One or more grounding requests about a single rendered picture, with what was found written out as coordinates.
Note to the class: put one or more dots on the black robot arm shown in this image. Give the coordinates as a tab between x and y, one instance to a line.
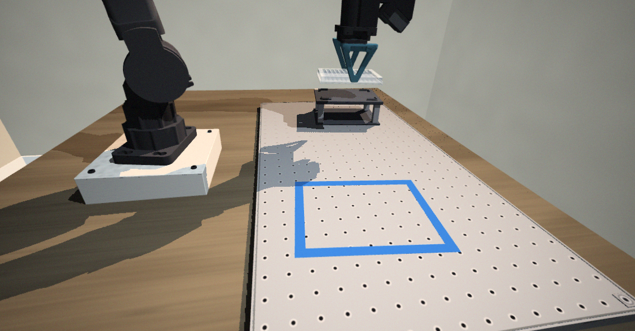
157	75

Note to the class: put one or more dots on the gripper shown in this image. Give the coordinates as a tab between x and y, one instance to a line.
348	35

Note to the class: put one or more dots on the blue tape outline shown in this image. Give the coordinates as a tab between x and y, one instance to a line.
302	252

